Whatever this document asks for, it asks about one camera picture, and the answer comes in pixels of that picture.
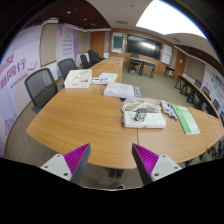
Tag wooden desk with black legs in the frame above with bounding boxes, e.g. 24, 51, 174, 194
129, 57, 157, 79

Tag bright ceiling light panel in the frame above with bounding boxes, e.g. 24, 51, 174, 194
135, 0, 208, 40

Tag row of black office chairs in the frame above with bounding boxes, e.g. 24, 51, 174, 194
193, 79, 224, 128
79, 49, 106, 70

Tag purple wall banner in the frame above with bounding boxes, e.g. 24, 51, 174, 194
55, 23, 80, 64

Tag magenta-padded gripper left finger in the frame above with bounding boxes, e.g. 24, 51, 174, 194
39, 143, 92, 186

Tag green wall board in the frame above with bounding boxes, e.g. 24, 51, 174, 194
111, 31, 125, 55

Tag red-capped whiteboard marker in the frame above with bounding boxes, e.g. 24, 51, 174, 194
166, 105, 174, 119

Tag small dark side table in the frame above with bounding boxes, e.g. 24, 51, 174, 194
163, 65, 176, 80

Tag black desk chair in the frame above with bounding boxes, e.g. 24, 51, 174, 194
128, 53, 141, 73

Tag white paper sheets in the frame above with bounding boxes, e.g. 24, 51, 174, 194
98, 72, 119, 84

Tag black mesh office chair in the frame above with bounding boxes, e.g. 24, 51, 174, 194
24, 67, 60, 115
57, 58, 79, 81

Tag white wall board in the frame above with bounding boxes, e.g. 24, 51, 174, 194
161, 43, 174, 66

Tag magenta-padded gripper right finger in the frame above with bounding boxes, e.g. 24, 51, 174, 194
131, 143, 183, 186

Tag small blue-white packet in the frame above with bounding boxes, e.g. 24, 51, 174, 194
90, 77, 110, 85

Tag wooden door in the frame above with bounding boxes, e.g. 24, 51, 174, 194
89, 31, 106, 59
173, 49, 188, 80

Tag white and maroon book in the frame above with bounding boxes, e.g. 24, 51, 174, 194
102, 81, 146, 102

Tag colourful wall pictures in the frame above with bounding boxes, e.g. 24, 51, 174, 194
203, 65, 224, 102

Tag white remote control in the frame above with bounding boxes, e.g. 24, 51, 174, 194
160, 99, 171, 115

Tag large black wall screen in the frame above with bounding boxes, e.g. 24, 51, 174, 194
126, 34, 163, 61

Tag green booklet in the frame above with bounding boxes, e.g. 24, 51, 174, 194
171, 104, 201, 136

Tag long wooden conference table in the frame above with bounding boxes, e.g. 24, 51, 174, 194
174, 73, 220, 118

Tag white power strip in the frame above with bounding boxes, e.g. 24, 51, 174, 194
122, 110, 167, 129

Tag blue-capped whiteboard marker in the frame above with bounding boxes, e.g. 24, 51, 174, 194
169, 104, 179, 122
167, 103, 176, 120

